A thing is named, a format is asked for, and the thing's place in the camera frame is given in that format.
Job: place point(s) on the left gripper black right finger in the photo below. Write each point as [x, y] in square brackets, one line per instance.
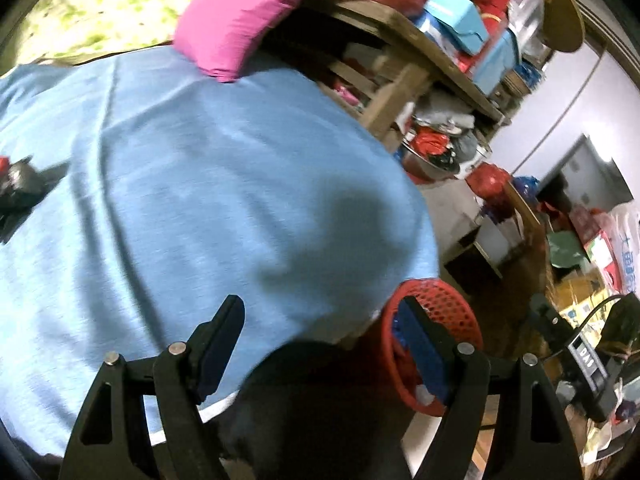
[532, 439]

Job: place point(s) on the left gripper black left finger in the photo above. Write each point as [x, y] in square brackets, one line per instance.
[111, 439]

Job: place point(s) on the red mesh trash basket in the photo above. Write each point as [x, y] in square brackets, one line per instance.
[420, 326]

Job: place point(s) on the red plastic bag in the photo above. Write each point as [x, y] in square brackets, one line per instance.
[4, 164]

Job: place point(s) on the red bag on floor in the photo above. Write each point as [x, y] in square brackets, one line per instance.
[488, 182]

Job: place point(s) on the blue bed blanket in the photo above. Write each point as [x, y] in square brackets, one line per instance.
[173, 191]

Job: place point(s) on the metal basin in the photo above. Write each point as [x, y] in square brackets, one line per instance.
[423, 170]

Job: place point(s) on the black plastic bag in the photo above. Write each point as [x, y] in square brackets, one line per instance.
[22, 188]

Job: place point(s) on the wooden side table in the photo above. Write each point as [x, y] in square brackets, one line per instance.
[404, 67]

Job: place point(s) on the light blue box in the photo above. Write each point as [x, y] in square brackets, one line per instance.
[462, 20]

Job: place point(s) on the green floral pillow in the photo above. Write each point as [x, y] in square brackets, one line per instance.
[81, 29]

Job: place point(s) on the magenta cushion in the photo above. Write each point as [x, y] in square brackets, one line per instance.
[218, 36]

